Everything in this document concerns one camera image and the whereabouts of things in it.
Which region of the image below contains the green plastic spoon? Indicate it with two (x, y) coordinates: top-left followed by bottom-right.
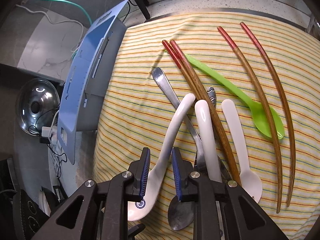
(185, 55), (272, 141)

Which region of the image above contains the white cable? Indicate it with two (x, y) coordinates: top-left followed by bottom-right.
(15, 3), (86, 53)

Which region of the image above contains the steel pot lid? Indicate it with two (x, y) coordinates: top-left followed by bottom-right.
(16, 78), (60, 136)

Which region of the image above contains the green cable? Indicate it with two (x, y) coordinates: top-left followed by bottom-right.
(21, 0), (93, 27)

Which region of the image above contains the yellow striped cloth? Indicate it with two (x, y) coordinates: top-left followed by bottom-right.
(93, 12), (319, 239)

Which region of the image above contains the white ceramic spoon with logo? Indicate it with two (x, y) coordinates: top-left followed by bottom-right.
(127, 93), (195, 222)

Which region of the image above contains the white plastic spoon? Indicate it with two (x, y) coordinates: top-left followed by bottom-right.
(221, 99), (263, 203)

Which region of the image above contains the blue plastic drainer basket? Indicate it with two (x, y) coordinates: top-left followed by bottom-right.
(57, 0), (128, 163)

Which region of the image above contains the white power strip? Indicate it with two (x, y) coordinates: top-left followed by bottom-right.
(40, 126), (57, 145)

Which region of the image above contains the red-tipped wooden chopstick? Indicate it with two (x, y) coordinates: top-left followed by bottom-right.
(162, 40), (220, 139)
(217, 26), (283, 213)
(240, 22), (296, 207)
(169, 39), (242, 186)

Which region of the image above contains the metal spoon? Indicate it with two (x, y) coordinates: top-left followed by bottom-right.
(152, 67), (207, 230)

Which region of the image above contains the black cable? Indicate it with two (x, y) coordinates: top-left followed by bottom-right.
(28, 104), (68, 179)

